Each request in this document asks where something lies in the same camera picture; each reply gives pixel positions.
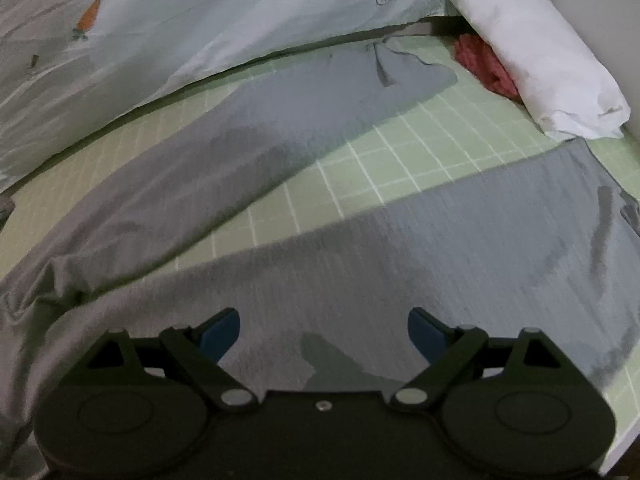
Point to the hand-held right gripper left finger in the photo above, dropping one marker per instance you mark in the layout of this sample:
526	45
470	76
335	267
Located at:
220	334

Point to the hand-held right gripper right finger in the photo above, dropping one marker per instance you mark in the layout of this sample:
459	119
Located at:
424	334

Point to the grey heathered pants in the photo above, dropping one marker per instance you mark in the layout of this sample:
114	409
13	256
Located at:
350	240

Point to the red cloth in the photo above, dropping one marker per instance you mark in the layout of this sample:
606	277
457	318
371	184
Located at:
482	62

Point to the white folded cloth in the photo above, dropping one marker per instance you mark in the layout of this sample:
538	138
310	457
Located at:
540	55

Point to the carrot print light blue quilt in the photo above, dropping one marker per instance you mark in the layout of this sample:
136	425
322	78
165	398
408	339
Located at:
200	20

